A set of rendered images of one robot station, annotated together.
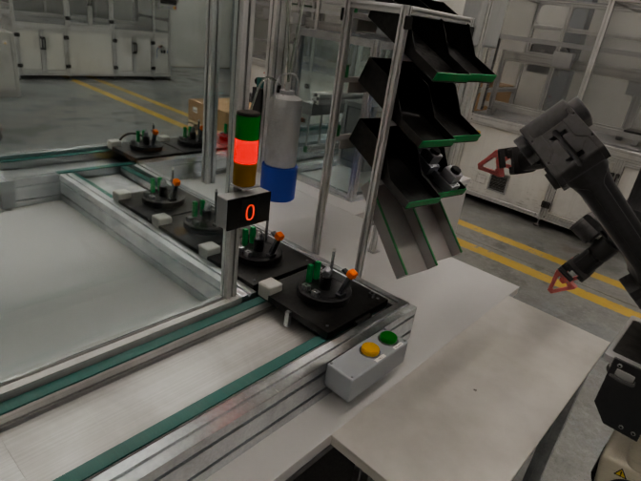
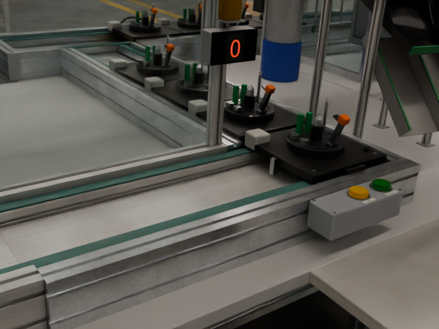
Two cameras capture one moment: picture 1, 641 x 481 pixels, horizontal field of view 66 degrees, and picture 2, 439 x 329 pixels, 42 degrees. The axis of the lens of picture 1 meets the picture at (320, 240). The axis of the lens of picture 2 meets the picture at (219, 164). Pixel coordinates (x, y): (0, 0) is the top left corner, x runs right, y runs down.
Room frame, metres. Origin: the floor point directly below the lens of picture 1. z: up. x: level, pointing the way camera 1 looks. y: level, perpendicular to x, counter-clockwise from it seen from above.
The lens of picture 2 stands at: (-0.18, -0.12, 1.48)
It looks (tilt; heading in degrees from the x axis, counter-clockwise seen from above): 24 degrees down; 14
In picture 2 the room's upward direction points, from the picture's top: 4 degrees clockwise
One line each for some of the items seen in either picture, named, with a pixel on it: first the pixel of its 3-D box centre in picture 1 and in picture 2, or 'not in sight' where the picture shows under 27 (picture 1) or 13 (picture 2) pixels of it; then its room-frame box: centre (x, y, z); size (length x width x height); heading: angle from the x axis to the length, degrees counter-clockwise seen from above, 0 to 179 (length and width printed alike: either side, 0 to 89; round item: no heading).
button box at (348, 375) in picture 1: (367, 362); (355, 207); (0.89, -0.14, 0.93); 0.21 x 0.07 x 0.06; 141
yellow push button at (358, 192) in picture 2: (369, 350); (358, 194); (0.89, -0.14, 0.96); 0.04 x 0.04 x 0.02
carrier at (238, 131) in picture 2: (258, 241); (249, 98); (1.25, 0.17, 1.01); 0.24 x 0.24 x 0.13; 51
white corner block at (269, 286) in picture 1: (269, 289); (257, 140); (1.08, 0.11, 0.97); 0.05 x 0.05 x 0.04; 51
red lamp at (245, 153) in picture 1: (245, 150); not in sight; (1.02, 0.18, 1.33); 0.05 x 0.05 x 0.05
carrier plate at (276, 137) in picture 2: (322, 297); (313, 150); (1.09, -0.03, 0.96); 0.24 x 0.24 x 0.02; 51
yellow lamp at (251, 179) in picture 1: (244, 173); (230, 6); (1.02, 0.18, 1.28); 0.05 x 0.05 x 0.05
